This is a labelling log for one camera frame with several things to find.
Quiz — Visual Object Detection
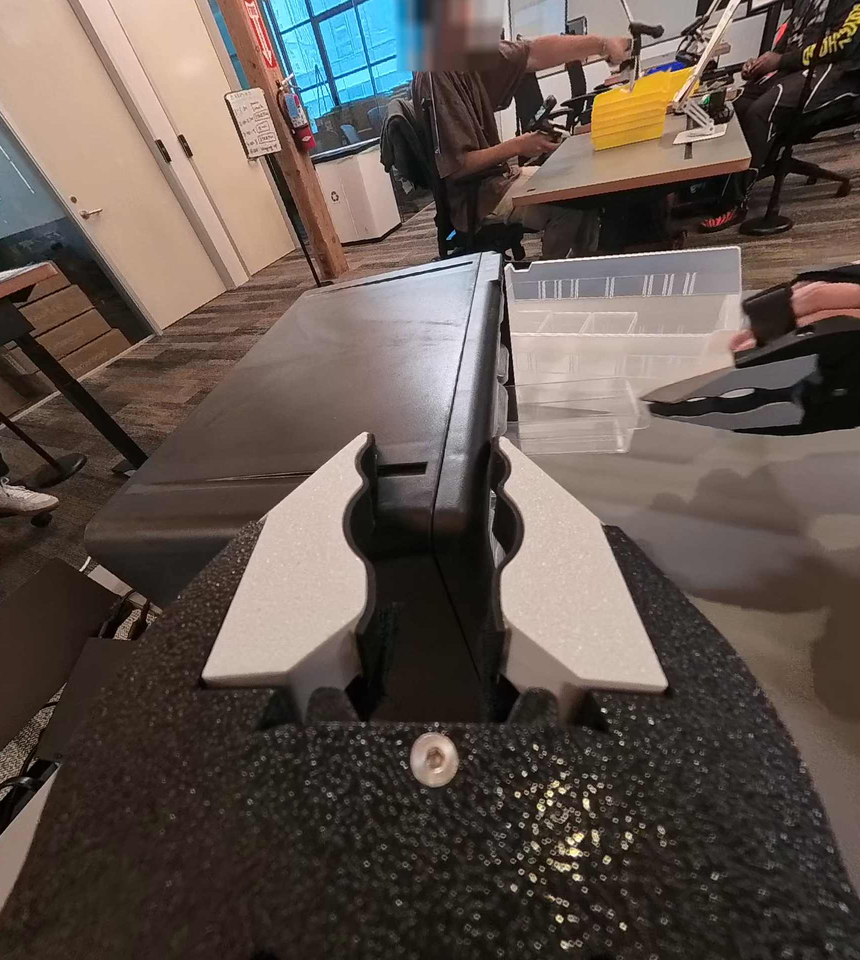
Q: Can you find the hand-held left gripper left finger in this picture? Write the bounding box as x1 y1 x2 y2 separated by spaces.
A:
202 432 380 717

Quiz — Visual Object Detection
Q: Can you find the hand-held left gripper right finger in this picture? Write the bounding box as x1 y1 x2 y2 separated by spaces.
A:
486 437 669 720

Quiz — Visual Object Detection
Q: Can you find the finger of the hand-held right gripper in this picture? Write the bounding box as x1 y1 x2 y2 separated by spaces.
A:
640 354 822 408
649 399 807 434

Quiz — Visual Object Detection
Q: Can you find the large clear plastic bin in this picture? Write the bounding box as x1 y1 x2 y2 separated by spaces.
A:
503 246 747 410

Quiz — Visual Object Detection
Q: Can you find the black drawer cabinet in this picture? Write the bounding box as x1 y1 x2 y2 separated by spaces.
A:
85 252 512 721

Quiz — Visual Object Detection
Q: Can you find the white recycling cabinet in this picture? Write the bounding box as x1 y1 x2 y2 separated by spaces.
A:
312 138 402 245

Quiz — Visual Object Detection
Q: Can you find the person's right hand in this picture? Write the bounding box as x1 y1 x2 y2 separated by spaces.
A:
730 277 860 354

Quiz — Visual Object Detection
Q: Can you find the black office chair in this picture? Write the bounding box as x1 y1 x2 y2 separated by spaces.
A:
381 97 528 260
741 0 860 237
514 58 588 140

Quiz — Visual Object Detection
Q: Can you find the wood-edged work table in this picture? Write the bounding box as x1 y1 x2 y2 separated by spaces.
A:
512 112 753 207

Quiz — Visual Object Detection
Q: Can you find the dark brown labelled box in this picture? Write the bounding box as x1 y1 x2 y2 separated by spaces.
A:
0 558 164 804

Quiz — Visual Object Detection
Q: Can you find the dark jacket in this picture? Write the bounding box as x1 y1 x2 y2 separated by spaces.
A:
381 97 438 189

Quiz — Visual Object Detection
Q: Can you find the white sign on stand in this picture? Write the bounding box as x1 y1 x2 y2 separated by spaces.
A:
225 87 326 288

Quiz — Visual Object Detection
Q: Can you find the red fire extinguisher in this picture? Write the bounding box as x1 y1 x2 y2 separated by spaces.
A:
277 73 318 151

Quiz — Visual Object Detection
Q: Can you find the white door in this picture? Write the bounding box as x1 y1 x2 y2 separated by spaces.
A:
0 0 232 335
111 0 299 286

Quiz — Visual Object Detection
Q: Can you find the red arrow sign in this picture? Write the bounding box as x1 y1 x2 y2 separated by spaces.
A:
244 0 275 69

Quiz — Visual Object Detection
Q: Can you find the white angled frame stand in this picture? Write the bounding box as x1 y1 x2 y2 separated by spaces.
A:
673 0 746 145

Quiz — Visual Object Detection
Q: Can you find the wooden support post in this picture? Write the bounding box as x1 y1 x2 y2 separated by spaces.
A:
216 0 350 282

